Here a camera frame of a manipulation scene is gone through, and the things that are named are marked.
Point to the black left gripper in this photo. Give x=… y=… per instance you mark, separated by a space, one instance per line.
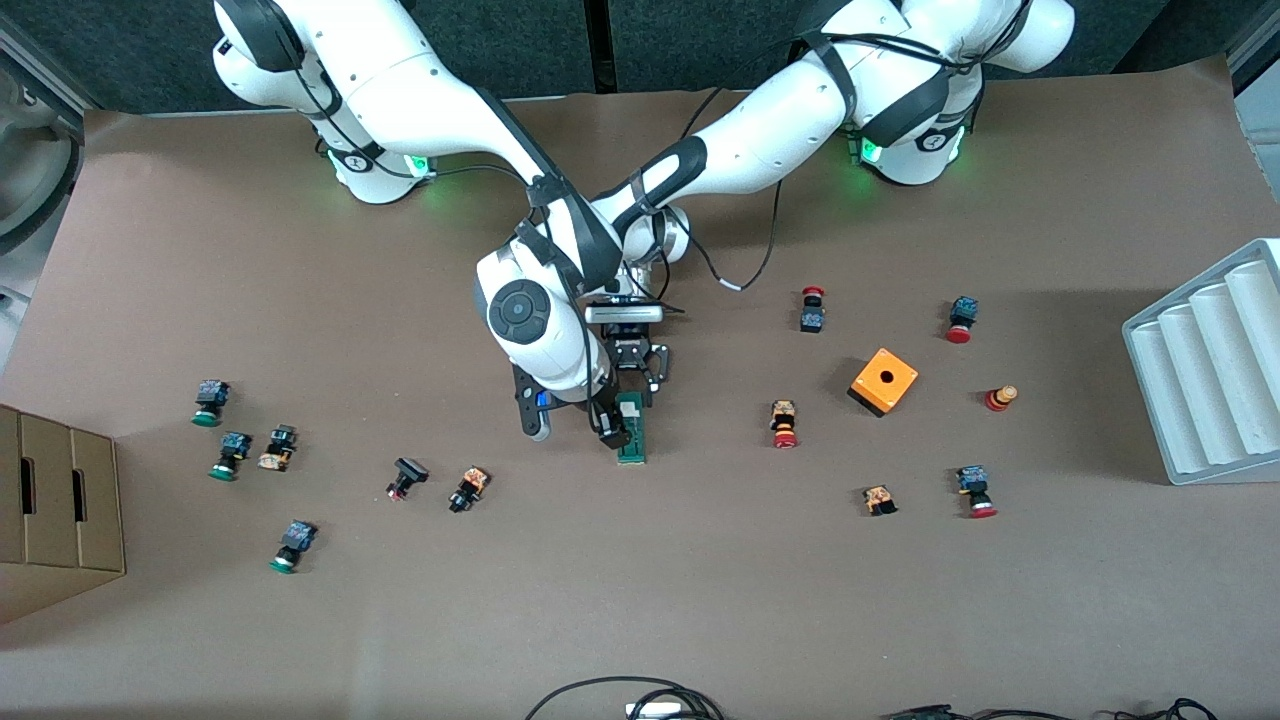
x=633 y=356

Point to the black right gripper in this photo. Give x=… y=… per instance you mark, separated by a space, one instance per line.
x=601 y=413

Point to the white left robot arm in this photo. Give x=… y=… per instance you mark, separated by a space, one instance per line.
x=780 y=130

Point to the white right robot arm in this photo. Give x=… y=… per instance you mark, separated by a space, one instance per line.
x=420 y=90

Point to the red yellow emergency stop button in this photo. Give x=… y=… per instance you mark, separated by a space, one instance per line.
x=784 y=420

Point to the small red button black block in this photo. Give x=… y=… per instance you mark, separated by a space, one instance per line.
x=812 y=318

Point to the brown paper table cover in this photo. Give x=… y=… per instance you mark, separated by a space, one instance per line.
x=640 y=580

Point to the black square push button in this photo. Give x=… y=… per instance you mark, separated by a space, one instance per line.
x=408 y=472

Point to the small orange contact block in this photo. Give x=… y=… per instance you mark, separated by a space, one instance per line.
x=879 y=498

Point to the white plug adapter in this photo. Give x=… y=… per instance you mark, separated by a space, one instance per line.
x=655 y=710

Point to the red mushroom button blue block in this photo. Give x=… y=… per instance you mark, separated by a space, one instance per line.
x=973 y=485
x=963 y=312

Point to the red yellow button cap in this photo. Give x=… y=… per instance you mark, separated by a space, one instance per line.
x=998 y=399

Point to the green push button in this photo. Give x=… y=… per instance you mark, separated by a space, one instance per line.
x=295 y=540
x=208 y=398
x=232 y=450

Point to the white ribbed tray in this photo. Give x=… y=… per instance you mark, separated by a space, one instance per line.
x=1210 y=380

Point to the brown cardboard box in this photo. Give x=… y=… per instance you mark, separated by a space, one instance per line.
x=60 y=520

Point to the grey machine housing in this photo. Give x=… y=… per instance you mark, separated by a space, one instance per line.
x=30 y=150

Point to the black orange selector switch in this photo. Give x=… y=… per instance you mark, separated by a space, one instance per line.
x=470 y=487

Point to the orange button enclosure box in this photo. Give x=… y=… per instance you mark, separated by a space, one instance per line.
x=870 y=392

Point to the grey metal frame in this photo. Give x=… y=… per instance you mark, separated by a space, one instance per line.
x=1262 y=60

